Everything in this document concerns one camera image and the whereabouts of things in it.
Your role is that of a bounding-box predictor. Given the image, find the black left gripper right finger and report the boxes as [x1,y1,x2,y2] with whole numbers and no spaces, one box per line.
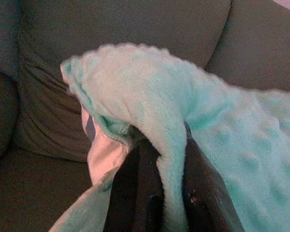
[183,122,245,232]

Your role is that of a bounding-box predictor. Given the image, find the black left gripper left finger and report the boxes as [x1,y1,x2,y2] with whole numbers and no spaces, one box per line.
[103,128,165,232]

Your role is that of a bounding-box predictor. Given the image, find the teal dotted pillow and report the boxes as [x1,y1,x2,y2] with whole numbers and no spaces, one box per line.
[48,42,290,232]

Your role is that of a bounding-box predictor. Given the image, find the dark green leather sofa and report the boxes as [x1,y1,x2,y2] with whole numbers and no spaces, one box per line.
[0,0,290,232]

